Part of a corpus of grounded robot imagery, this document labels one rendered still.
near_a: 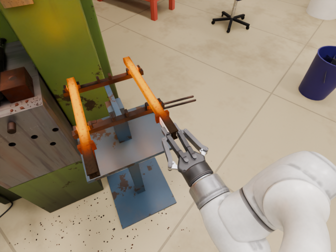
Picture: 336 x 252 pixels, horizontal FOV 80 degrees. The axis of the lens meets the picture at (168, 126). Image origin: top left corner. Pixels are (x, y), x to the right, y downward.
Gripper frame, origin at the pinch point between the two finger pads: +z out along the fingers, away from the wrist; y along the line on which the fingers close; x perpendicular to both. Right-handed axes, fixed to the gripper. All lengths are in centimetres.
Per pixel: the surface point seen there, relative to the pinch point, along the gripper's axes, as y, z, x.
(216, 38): 162, 174, -97
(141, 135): -4.5, 18.4, -26.0
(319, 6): 335, 158, -81
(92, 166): -24.5, -4.3, 1.6
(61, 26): -20, 54, 12
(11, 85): -44, 41, 1
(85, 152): -25.3, 0.7, 1.6
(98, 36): -2, 98, -17
